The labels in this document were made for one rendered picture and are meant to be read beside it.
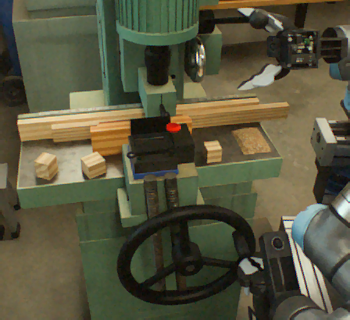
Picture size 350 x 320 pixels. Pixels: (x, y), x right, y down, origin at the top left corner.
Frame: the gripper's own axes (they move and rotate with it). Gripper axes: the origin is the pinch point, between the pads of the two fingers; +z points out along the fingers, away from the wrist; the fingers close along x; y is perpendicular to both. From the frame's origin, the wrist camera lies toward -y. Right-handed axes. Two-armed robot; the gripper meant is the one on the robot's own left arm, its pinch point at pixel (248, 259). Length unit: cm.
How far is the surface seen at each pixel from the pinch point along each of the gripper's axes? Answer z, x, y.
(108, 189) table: 19.9, -24.4, -12.9
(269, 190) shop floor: 135, 59, 21
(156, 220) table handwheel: 0.8, -16.7, -9.8
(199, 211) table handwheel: -0.2, -8.7, -10.6
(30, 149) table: 30, -41, -23
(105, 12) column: 36, -20, -54
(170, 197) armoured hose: 7.5, -12.6, -12.3
